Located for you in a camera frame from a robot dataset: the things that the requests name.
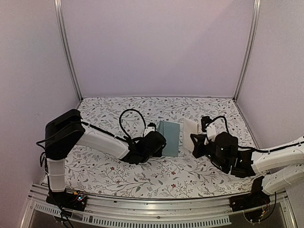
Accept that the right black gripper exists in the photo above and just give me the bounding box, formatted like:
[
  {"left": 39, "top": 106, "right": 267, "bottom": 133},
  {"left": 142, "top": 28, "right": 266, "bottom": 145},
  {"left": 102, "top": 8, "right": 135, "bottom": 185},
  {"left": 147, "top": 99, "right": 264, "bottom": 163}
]
[{"left": 190, "top": 133, "right": 228, "bottom": 171}]

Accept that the beige letter paper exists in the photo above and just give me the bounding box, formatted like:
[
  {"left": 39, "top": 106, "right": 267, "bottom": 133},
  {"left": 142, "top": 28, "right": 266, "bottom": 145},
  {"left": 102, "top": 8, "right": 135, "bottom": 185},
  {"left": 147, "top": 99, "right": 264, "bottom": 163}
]
[{"left": 181, "top": 117, "right": 200, "bottom": 152}]

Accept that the teal blue envelope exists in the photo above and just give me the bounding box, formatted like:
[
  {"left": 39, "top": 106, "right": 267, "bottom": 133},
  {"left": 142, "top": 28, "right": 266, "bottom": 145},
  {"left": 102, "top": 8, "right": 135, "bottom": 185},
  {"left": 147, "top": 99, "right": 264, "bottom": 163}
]
[{"left": 157, "top": 121, "right": 180, "bottom": 157}]

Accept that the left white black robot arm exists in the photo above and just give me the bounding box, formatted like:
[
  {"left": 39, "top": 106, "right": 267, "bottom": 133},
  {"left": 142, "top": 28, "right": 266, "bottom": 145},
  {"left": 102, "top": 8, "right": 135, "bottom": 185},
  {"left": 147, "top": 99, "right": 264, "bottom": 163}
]
[{"left": 36, "top": 109, "right": 166, "bottom": 206}]

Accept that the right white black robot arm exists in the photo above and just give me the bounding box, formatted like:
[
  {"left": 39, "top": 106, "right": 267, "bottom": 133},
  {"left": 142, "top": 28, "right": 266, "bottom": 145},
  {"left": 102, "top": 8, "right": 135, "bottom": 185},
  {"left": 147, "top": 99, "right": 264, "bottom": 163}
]
[{"left": 190, "top": 132, "right": 304, "bottom": 207}]

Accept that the floral patterned table mat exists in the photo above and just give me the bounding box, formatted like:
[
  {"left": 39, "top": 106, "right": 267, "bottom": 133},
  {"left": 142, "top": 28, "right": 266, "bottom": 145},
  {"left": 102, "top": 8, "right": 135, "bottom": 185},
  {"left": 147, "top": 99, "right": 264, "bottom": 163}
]
[{"left": 65, "top": 97, "right": 254, "bottom": 199}]

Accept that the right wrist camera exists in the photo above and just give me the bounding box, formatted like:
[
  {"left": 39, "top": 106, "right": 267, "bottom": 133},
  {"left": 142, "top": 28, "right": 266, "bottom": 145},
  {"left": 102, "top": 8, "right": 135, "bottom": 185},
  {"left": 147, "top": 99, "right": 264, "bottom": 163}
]
[{"left": 200, "top": 116, "right": 212, "bottom": 132}]

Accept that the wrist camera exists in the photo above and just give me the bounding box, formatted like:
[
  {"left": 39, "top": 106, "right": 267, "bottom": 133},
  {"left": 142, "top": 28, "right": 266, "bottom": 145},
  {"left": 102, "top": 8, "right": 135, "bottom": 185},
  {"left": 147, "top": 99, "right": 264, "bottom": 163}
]
[
  {"left": 200, "top": 116, "right": 212, "bottom": 132},
  {"left": 146, "top": 123, "right": 156, "bottom": 131}
]

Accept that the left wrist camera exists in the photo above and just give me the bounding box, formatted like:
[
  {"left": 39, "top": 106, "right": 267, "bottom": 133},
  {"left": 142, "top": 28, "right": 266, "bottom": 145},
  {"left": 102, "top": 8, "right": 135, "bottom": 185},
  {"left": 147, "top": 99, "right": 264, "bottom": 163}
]
[{"left": 146, "top": 123, "right": 156, "bottom": 131}]

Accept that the left black camera cable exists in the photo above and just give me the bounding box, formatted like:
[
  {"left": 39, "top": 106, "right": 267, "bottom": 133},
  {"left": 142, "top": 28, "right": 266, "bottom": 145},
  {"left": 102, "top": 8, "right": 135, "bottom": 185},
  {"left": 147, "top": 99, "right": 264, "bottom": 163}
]
[{"left": 118, "top": 108, "right": 147, "bottom": 141}]

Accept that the black camera cable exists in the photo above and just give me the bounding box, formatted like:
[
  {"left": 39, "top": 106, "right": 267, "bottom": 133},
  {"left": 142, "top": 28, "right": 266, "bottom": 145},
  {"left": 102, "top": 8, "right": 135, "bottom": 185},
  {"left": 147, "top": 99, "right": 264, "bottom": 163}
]
[
  {"left": 210, "top": 115, "right": 231, "bottom": 136},
  {"left": 118, "top": 108, "right": 147, "bottom": 141}
]

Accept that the right black camera cable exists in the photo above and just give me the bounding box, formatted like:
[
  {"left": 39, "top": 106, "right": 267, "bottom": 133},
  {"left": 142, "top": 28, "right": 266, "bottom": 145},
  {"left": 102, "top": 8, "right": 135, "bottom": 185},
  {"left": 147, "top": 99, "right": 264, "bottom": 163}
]
[{"left": 210, "top": 115, "right": 231, "bottom": 136}]

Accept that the front aluminium rail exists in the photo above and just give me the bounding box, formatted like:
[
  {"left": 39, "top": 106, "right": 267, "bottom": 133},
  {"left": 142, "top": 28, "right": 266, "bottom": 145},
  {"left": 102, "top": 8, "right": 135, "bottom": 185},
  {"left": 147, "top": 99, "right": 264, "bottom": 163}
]
[{"left": 20, "top": 184, "right": 300, "bottom": 228}]

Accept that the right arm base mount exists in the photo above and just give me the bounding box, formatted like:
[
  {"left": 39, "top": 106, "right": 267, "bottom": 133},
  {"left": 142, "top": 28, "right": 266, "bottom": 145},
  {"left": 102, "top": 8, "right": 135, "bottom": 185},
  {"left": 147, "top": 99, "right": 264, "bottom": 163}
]
[{"left": 229, "top": 192, "right": 270, "bottom": 212}]

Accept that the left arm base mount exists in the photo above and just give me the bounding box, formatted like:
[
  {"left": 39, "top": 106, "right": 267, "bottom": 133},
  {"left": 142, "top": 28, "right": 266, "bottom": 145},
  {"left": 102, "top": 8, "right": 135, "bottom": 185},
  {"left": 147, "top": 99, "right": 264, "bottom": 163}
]
[{"left": 46, "top": 190, "right": 87, "bottom": 211}]

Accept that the right aluminium frame post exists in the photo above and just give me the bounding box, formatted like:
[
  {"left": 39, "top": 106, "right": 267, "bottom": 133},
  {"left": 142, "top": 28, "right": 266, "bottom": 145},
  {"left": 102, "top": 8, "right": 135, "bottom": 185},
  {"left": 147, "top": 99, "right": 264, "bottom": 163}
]
[{"left": 233, "top": 0, "right": 261, "bottom": 103}]

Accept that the aluminium frame post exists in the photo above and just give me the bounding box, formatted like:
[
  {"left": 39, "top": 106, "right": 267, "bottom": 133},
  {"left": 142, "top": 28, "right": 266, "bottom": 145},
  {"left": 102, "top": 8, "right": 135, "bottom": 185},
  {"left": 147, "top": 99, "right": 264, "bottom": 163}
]
[
  {"left": 54, "top": 0, "right": 83, "bottom": 102},
  {"left": 233, "top": 0, "right": 261, "bottom": 103}
]

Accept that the left aluminium frame post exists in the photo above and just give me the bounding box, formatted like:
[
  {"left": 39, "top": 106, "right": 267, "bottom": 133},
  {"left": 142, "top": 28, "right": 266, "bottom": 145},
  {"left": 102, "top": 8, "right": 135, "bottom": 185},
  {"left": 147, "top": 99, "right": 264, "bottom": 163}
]
[{"left": 54, "top": 0, "right": 83, "bottom": 102}]

